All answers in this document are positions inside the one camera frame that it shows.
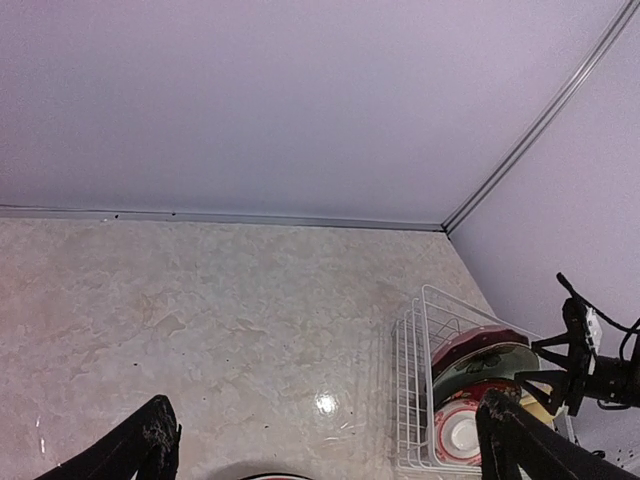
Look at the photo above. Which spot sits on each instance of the white wire dish rack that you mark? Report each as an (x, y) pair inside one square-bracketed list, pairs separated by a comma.
[(433, 317)]

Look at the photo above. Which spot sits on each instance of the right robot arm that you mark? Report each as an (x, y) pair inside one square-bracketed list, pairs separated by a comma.
[(614, 383)]

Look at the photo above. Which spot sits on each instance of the red floral bowl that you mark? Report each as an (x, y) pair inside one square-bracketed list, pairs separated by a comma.
[(477, 390)]

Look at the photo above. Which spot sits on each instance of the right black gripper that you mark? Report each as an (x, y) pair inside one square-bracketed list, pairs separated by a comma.
[(571, 352)]

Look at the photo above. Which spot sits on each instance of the yellow mug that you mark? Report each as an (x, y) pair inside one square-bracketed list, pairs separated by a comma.
[(530, 404)]

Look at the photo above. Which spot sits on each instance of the white red patterned bowl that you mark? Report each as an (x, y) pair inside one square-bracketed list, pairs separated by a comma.
[(456, 439)]

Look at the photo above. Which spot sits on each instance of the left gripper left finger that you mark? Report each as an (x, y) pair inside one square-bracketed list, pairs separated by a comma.
[(144, 446)]

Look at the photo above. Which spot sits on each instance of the red teal floral plate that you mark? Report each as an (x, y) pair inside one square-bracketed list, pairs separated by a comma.
[(257, 470)]

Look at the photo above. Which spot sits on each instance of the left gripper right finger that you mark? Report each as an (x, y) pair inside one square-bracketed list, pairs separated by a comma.
[(513, 442)]

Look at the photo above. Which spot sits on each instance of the pink scalloped plate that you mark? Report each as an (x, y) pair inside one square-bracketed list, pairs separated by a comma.
[(471, 341)]

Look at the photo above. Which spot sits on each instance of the right aluminium corner post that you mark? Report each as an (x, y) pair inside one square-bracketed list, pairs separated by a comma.
[(541, 123)]

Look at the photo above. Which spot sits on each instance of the light teal floral plate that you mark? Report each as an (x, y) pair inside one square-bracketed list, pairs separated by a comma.
[(499, 361)]

